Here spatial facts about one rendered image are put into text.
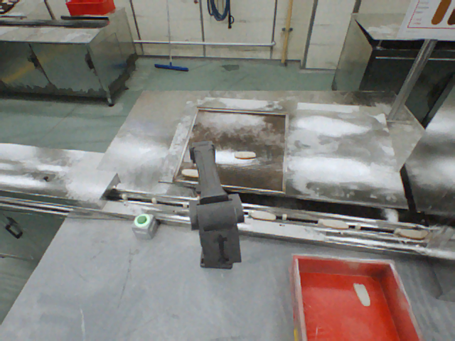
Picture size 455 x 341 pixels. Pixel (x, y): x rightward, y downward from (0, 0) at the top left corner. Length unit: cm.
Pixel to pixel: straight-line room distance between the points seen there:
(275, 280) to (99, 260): 66
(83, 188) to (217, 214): 85
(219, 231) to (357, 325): 62
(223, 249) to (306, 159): 80
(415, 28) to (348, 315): 130
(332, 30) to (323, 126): 294
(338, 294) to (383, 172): 58
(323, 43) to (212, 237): 396
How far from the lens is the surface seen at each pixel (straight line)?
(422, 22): 166
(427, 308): 113
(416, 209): 125
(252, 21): 450
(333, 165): 126
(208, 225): 50
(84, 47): 352
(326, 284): 102
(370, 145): 140
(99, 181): 126
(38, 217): 154
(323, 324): 97
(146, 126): 170
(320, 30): 424
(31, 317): 115
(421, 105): 291
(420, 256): 118
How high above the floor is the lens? 172
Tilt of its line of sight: 46 degrees down
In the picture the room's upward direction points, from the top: 3 degrees counter-clockwise
